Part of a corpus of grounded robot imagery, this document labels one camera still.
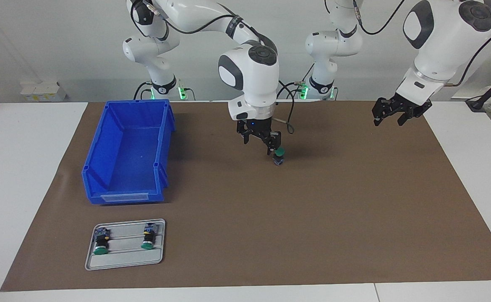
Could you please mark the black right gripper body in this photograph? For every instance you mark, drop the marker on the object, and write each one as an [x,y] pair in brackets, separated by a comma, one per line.
[256,128]

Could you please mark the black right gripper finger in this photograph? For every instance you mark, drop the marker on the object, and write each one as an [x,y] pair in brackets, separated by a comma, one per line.
[274,140]
[245,136]

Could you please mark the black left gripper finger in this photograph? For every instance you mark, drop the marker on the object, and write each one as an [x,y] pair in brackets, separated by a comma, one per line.
[380,113]
[405,119]

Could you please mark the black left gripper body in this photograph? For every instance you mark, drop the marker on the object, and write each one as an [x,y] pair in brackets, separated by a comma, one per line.
[403,107]

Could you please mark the green push button switch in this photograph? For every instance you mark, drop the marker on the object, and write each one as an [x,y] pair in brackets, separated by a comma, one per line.
[101,241]
[148,237]
[279,158]

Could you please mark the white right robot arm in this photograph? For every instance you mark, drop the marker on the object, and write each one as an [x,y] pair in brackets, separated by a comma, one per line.
[254,79]

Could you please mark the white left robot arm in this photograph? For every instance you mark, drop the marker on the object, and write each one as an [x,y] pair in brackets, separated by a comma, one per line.
[442,37]

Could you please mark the brown table mat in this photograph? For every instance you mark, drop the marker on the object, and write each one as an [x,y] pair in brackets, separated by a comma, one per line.
[270,230]

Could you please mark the blue plastic storage bin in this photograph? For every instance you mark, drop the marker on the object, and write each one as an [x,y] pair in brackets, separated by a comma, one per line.
[128,159]

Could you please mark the grey metal tray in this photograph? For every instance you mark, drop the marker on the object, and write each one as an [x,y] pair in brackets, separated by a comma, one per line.
[124,261]

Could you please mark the white cardboard box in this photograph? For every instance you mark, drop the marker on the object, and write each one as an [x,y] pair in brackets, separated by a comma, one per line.
[40,92]

